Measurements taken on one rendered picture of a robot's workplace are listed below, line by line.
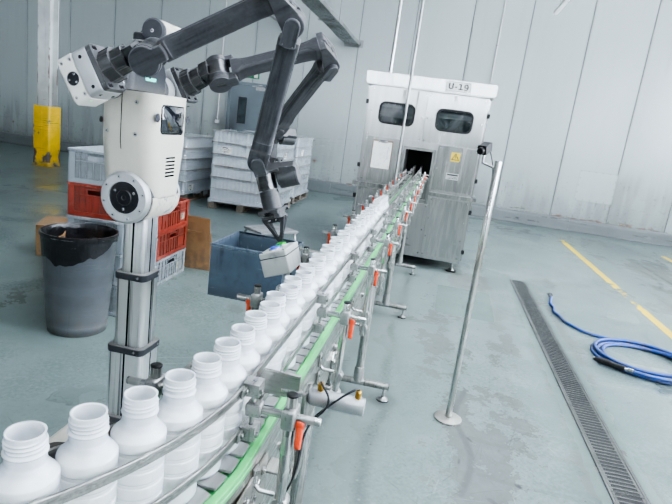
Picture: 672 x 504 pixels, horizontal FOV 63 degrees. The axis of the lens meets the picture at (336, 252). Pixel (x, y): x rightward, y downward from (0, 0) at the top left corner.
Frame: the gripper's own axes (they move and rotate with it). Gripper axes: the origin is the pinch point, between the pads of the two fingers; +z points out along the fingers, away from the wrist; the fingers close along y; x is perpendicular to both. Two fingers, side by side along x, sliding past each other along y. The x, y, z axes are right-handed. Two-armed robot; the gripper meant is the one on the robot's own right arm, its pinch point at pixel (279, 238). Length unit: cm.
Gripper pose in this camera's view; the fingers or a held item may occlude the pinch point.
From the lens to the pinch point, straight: 164.3
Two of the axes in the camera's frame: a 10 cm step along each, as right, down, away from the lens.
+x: -9.6, 1.7, 2.2
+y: 1.9, -2.0, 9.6
